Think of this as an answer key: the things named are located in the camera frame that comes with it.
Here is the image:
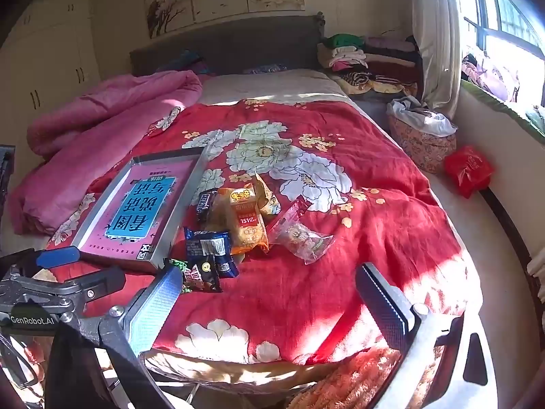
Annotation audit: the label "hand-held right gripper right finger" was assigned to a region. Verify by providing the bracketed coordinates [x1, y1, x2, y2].
[355, 263, 499, 409]

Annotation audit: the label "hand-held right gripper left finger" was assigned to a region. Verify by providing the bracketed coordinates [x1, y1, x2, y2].
[47, 265, 185, 409]

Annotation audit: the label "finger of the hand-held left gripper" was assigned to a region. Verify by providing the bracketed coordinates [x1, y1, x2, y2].
[64, 265, 127, 305]
[9, 247, 81, 271]

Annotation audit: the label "black smiley snack packet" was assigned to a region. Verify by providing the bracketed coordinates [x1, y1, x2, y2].
[187, 255, 223, 294]

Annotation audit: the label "blue cookie packet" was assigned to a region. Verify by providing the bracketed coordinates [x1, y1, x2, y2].
[184, 227, 239, 278]

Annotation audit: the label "grey cardboard tray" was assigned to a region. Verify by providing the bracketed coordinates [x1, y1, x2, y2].
[70, 147, 209, 274]

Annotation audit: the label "clear pastry packet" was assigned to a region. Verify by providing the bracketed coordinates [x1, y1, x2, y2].
[266, 199, 335, 265]

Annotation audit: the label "dark chocolate bar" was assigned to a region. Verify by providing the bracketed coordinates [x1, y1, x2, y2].
[196, 188, 220, 222]

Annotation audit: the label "orange bread packet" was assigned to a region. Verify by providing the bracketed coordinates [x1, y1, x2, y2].
[228, 182, 271, 254]

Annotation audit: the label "small yellow snack packet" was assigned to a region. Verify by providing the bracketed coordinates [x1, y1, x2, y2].
[253, 171, 282, 216]

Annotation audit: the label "red floral blanket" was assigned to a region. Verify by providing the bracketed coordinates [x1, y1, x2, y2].
[47, 98, 484, 367]

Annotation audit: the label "pink and blue book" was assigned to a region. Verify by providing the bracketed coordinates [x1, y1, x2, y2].
[81, 160, 199, 260]

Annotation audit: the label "orange fluffy rug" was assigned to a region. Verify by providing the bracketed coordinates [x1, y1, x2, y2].
[290, 345, 443, 409]

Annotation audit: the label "pink quilt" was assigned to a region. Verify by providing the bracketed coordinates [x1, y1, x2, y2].
[9, 70, 204, 236]

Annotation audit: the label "floral cloth bag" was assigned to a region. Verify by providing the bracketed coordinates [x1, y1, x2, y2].
[385, 113, 458, 175]

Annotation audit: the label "red plastic bag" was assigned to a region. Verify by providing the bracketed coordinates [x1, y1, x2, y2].
[444, 145, 495, 199]

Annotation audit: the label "cream wardrobe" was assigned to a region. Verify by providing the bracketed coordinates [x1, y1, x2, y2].
[0, 0, 100, 167]

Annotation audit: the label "green windowsill mat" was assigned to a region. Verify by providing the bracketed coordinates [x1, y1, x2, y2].
[460, 79, 545, 146]

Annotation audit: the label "teal and purple pillow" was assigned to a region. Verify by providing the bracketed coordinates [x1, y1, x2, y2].
[155, 49, 214, 75]

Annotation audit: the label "pile of folded clothes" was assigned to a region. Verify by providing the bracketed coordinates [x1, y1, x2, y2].
[317, 33, 424, 99]

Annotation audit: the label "clothes on windowsill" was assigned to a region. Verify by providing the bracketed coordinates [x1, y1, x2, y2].
[462, 47, 522, 103]

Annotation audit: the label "cream curtain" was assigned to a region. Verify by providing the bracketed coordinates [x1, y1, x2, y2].
[411, 0, 465, 122]

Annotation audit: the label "blue patterned pillow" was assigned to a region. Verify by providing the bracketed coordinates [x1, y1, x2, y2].
[243, 63, 290, 75]

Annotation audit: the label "grey padded headboard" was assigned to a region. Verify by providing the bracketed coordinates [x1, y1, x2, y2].
[130, 14, 326, 77]

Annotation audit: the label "window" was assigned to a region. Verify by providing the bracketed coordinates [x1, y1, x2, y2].
[443, 0, 545, 107]

